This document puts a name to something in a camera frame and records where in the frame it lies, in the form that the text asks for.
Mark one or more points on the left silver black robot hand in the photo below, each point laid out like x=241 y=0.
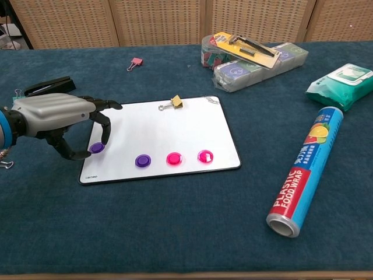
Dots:
x=52 y=112

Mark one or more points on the purple round magnet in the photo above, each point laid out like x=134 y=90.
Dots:
x=97 y=147
x=142 y=160

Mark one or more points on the pink round magnet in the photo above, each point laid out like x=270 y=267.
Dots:
x=205 y=156
x=174 y=158

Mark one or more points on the black stapler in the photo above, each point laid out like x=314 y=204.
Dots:
x=58 y=84

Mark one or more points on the green binder clip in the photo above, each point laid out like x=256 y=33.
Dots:
x=14 y=99

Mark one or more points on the yellow binder clip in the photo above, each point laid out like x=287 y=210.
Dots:
x=3 y=166
x=176 y=102

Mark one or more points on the pink binder clip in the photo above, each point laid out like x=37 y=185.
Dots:
x=137 y=61

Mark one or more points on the white magnetic board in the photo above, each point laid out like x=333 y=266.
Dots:
x=160 y=134

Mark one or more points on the woven wooden folding screen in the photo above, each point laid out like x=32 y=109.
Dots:
x=160 y=23

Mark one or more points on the silver paper clip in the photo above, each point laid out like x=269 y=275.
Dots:
x=212 y=100

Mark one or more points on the clear box of binder clips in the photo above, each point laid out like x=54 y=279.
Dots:
x=209 y=56

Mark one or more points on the blue felt table cover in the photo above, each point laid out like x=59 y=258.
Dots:
x=175 y=227

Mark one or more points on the wrapped row of tissue packs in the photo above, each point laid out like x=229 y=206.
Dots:
x=247 y=76

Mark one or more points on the razor in yellow blister pack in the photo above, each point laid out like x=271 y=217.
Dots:
x=247 y=49

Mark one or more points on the blue plastic food wrap roll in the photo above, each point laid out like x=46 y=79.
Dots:
x=309 y=169

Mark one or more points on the green wet wipes pack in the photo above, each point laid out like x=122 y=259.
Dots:
x=335 y=90

